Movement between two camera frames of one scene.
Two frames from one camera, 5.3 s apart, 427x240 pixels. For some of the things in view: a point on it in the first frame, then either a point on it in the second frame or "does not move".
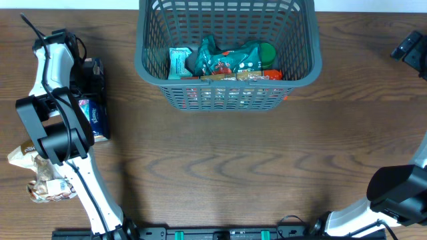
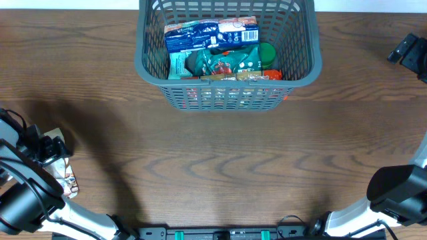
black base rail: [216, 233] does not move
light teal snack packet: [177, 57] does not move
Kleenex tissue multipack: [94, 109] → [193, 35]
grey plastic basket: [291, 27] does not move
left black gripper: [98, 98] → [53, 151]
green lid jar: [268, 55] does not move
